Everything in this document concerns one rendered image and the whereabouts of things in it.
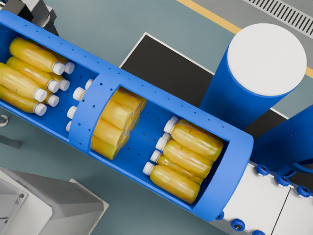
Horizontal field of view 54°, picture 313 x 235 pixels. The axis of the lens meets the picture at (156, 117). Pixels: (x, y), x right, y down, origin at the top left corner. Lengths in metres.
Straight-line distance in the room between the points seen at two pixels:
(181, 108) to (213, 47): 1.50
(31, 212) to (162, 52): 1.45
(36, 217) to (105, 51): 1.58
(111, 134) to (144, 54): 1.24
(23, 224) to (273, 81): 0.89
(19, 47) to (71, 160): 1.16
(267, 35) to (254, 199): 0.58
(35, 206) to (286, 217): 0.81
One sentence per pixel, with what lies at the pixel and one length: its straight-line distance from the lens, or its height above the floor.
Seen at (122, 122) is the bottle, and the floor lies 1.17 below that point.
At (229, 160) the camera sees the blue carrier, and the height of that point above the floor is 1.23.
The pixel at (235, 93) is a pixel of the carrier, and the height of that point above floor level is 0.95.
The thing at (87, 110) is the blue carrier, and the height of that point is 1.23.
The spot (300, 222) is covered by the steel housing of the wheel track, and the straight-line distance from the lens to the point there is 1.20.
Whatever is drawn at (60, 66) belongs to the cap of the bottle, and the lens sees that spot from 1.04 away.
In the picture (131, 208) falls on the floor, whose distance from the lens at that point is 2.03.
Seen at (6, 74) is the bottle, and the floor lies 1.13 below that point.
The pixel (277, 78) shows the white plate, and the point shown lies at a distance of 1.15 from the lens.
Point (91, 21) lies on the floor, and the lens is 2.44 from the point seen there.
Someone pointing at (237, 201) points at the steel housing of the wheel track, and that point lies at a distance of 1.13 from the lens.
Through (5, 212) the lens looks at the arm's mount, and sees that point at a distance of 0.90.
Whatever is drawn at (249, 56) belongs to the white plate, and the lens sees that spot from 1.15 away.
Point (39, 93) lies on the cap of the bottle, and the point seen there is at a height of 1.12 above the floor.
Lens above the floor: 2.02
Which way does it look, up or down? 75 degrees down
